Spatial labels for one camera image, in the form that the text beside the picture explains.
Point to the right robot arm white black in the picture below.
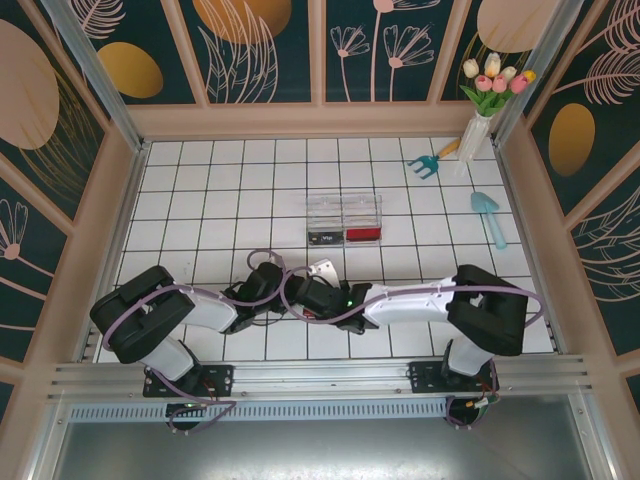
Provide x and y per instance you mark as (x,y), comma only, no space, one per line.
(410,305)

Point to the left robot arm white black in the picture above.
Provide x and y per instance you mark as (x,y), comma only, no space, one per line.
(210,310)

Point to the clear acrylic organizer box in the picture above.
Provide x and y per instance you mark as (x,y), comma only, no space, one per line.
(345,207)

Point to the grey metal sheet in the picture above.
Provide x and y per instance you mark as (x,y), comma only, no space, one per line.
(320,450)

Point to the light blue toy shovel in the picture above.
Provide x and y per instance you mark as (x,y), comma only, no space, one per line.
(487,210)

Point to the white ribbed vase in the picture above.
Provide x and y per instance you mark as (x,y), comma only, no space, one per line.
(472,140)

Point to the artificial tulip bouquet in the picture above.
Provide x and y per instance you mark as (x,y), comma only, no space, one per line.
(492,82)

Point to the silver metal bracket plate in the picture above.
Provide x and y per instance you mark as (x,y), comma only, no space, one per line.
(322,271)

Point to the aluminium front rail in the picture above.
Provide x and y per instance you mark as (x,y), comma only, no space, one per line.
(320,375)

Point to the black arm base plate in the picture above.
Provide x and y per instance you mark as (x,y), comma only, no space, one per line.
(220,380)
(425,375)

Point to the aluminium frame post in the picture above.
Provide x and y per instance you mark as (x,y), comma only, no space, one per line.
(530,75)
(100,75)

